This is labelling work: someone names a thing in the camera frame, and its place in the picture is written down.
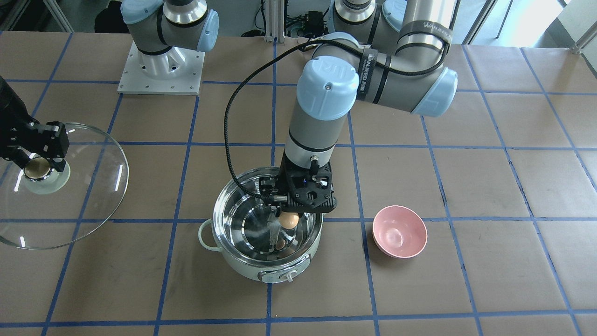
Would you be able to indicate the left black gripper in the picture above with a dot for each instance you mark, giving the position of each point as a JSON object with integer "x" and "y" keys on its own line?
{"x": 269, "y": 185}

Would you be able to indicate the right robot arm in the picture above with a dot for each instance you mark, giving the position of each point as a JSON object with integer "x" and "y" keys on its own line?
{"x": 170, "y": 39}

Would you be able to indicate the aluminium frame post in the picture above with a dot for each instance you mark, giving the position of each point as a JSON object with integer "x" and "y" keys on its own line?
{"x": 274, "y": 13}

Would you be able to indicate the brown egg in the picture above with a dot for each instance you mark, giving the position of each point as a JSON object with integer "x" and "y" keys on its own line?
{"x": 286, "y": 220}

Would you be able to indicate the pale green cooking pot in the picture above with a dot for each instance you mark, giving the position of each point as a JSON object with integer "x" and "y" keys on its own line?
{"x": 252, "y": 240}

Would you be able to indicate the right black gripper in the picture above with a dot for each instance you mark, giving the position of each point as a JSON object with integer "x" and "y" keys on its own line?
{"x": 13, "y": 125}

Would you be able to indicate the pink bowl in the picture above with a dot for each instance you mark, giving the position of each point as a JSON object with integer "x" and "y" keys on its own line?
{"x": 399, "y": 232}

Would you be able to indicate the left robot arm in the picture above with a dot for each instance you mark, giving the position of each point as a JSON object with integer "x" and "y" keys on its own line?
{"x": 391, "y": 54}

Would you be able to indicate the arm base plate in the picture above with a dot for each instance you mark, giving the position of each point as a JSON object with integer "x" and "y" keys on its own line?
{"x": 176, "y": 72}

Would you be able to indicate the glass pot lid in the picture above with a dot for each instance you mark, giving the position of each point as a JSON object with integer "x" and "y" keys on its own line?
{"x": 41, "y": 208}

